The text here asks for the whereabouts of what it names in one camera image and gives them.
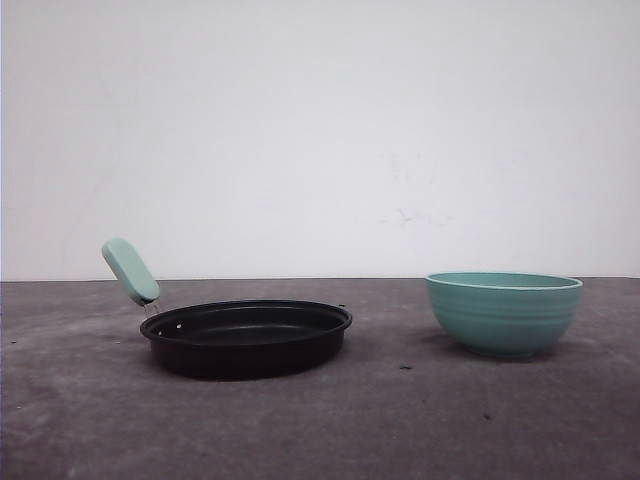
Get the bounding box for black frying pan green handle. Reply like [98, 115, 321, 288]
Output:
[101, 238, 352, 380]

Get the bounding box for teal ceramic bowl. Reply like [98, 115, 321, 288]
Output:
[426, 272, 583, 358]

